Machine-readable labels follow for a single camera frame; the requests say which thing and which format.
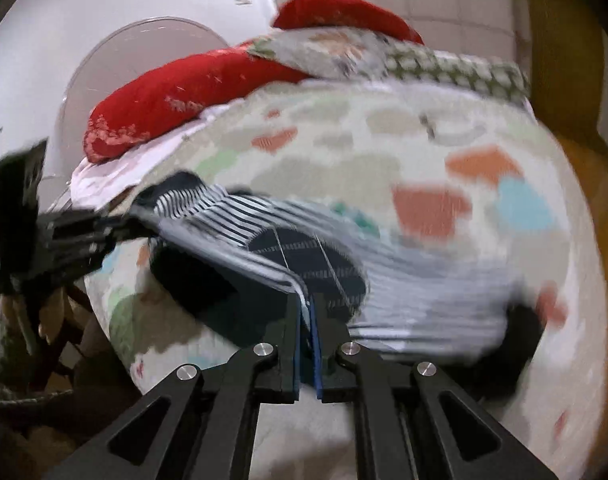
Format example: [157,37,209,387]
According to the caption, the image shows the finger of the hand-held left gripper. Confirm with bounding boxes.
[48,210,149,281]

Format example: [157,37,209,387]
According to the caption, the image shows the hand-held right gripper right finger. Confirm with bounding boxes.
[309,294,560,480]

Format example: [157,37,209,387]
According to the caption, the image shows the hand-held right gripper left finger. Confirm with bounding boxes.
[44,294,305,480]

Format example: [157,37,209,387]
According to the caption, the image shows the white cloth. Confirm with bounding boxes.
[71,105,229,211]

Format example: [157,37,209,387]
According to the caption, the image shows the red pillow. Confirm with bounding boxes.
[82,0,425,164]

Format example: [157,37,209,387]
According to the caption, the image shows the printed bed sheet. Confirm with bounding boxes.
[84,82,592,480]

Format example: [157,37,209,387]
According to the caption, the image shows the green patterned cushion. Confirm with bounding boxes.
[248,27,531,106]

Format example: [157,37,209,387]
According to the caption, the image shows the wooden bed frame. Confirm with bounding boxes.
[504,0,608,461]

